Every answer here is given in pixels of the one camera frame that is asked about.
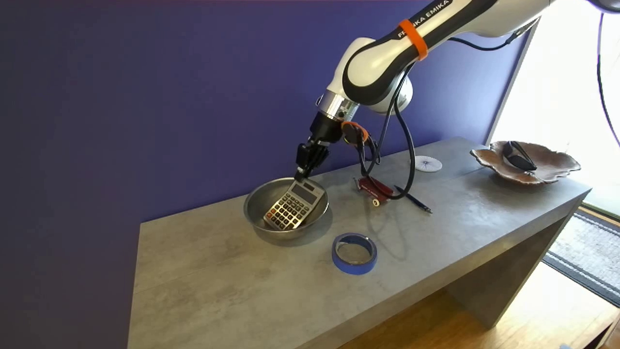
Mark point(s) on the dark sunglasses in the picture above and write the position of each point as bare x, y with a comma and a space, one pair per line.
516, 156

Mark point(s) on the blue tape roll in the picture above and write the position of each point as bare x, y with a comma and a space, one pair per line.
339, 255

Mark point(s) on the blue pen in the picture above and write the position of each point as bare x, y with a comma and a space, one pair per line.
419, 202

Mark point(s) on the dark floor mat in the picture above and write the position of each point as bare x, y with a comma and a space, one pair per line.
587, 253

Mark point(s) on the round metal bowl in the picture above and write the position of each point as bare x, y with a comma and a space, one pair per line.
258, 214

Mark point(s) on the white disc with radial lines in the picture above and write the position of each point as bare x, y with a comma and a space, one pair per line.
428, 163

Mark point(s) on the brown burl wood bowl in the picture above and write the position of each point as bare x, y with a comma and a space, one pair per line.
554, 165

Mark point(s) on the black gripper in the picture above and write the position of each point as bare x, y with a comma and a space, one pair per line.
312, 152

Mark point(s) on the grey concrete-look table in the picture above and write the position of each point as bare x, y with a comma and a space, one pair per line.
225, 284

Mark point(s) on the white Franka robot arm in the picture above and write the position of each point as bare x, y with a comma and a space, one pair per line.
388, 51

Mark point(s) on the grey calculator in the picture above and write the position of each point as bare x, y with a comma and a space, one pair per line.
291, 206

